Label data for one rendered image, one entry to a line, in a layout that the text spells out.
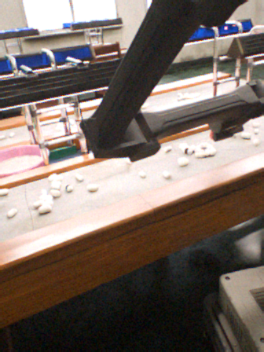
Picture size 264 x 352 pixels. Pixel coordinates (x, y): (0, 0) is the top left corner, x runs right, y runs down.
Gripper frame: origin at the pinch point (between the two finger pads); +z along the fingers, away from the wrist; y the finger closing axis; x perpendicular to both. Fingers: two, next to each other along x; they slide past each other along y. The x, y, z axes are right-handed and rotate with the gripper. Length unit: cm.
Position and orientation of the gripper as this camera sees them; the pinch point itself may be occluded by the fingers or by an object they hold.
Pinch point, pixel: (211, 136)
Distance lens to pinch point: 108.3
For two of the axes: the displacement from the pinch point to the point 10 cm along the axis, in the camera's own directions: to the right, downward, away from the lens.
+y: -9.0, 2.9, -3.3
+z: -2.5, 2.8, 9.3
